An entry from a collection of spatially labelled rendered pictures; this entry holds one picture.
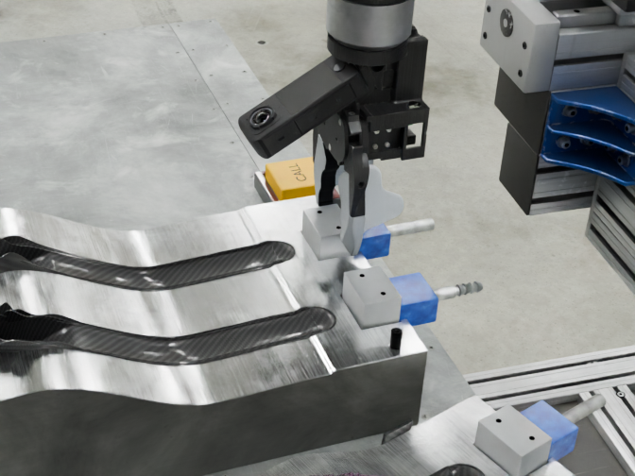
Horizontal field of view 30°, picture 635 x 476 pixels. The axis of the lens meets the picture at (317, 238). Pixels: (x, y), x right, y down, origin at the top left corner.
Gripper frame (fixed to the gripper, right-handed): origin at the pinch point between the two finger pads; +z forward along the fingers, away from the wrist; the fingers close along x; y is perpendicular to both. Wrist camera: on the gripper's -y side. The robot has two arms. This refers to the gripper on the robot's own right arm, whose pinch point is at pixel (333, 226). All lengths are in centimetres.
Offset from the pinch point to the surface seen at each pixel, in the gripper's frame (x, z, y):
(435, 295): -12.4, 0.4, 5.1
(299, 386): -17.7, 2.8, -9.8
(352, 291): -10.6, -0.4, -2.3
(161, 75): 55, 11, -3
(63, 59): 63, 11, -15
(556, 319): 76, 91, 85
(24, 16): 253, 90, 2
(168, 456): -17.7, 7.6, -21.2
